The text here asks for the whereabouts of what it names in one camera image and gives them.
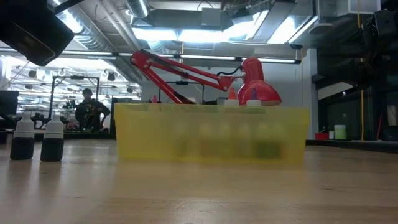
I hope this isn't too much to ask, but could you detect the orange food coloring bottle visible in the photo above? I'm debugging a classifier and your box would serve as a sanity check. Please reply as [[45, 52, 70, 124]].
[[224, 87, 239, 106]]

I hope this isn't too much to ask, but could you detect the small white-capped dark bottle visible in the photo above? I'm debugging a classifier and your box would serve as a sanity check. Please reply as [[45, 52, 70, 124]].
[[9, 111, 35, 161], [40, 111, 65, 162]]

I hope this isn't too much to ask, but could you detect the yellow translucent plastic bin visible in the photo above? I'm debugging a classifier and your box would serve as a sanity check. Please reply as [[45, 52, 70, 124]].
[[113, 103, 311, 165]]

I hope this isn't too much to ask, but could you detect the long linear ceiling light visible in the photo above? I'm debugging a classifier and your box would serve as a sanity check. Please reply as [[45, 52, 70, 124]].
[[0, 48, 302, 65]]

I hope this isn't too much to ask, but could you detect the red desk lamp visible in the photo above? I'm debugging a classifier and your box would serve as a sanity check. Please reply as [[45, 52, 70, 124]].
[[129, 49, 283, 107]]

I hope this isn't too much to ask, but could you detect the person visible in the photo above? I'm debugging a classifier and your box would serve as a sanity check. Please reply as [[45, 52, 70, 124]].
[[74, 88, 111, 131]]

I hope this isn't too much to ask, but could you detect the green plastic container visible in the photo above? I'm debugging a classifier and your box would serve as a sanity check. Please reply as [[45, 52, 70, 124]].
[[333, 124, 347, 141]]

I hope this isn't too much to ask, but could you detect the black monitor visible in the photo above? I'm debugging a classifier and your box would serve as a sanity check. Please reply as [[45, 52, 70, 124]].
[[0, 90, 19, 116]]

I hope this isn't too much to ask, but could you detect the black lamp cable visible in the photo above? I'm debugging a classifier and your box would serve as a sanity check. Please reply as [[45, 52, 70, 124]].
[[216, 65, 244, 77]]

